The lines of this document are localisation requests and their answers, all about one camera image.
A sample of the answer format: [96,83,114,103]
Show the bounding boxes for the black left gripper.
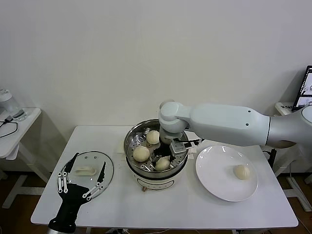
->
[48,152,107,231]

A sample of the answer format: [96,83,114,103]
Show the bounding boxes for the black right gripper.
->
[150,142,177,170]

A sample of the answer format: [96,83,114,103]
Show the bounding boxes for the cream pleated steamed baozi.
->
[233,164,251,181]
[133,145,151,163]
[155,157,171,171]
[146,130,160,144]

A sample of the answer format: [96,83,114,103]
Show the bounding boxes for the glass lid with cream handle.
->
[59,150,115,198]

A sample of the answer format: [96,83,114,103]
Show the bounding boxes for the stainless steel steamer pot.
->
[123,118,197,173]

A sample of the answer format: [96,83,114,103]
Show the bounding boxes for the white electric cooker base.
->
[126,158,189,193]

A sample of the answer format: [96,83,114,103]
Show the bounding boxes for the white round plate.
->
[195,145,259,202]

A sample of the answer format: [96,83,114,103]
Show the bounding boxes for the white side table with jar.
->
[0,107,51,209]

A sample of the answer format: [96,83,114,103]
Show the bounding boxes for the clear jar with white lid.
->
[0,88,27,122]

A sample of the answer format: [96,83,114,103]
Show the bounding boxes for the laptop screen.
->
[292,65,312,113]

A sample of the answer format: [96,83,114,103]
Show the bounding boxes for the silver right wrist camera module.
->
[170,139,186,155]

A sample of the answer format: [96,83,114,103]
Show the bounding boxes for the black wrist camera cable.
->
[173,137,198,147]

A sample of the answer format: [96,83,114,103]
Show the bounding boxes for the thin black charging cable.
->
[0,116,19,138]

